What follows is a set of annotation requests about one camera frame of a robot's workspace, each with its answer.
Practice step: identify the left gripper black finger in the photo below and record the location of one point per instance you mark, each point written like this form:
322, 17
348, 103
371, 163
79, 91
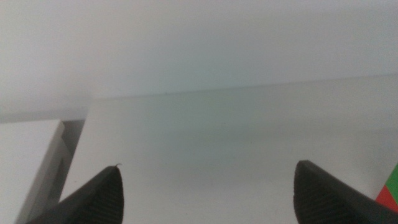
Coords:
96, 202

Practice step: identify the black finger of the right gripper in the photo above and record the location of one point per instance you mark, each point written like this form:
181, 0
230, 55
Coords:
326, 199

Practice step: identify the red cube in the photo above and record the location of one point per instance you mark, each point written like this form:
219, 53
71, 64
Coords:
385, 197

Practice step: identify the green cube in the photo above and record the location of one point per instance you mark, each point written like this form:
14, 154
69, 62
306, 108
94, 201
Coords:
394, 183

